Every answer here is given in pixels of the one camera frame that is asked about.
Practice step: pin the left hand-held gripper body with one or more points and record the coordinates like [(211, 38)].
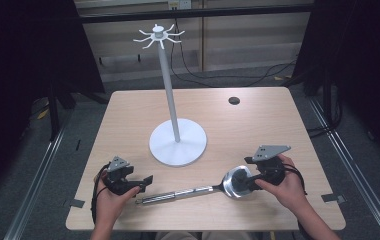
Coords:
[(119, 181)]

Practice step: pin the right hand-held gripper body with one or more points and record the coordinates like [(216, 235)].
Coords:
[(269, 168)]

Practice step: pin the metal ladle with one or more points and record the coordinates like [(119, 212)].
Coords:
[(184, 193)]

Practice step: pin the white hook rack stand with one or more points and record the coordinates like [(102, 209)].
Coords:
[(177, 146)]

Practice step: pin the person's left hand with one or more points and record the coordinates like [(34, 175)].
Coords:
[(111, 206)]

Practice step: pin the person's right hand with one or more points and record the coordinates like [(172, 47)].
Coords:
[(291, 193)]

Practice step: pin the dark curtain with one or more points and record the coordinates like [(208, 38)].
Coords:
[(18, 66), (364, 66)]

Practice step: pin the black horizontal bar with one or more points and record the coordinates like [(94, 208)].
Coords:
[(191, 13)]

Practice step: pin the grey table bracket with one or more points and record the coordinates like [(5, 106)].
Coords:
[(75, 203), (333, 198)]

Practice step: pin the metal floor rail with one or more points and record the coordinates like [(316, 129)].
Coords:
[(354, 166), (34, 186)]

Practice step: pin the wall power outlet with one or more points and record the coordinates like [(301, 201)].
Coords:
[(180, 4)]

